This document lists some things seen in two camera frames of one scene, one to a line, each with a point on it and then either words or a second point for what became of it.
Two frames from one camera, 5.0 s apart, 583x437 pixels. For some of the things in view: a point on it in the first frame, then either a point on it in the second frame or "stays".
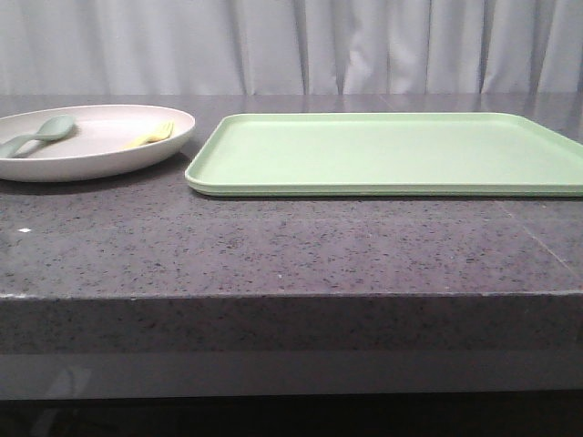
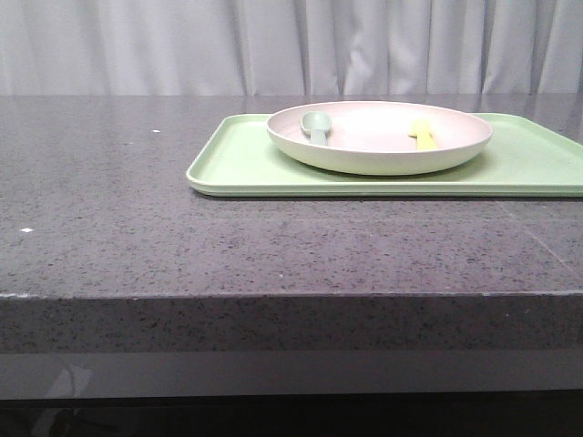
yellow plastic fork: x=162 y=132 → x=423 y=129
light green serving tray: x=386 y=155 stays
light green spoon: x=53 y=128 → x=317 y=123
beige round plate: x=93 y=150 → x=378 y=137
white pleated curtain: x=50 y=47 stays
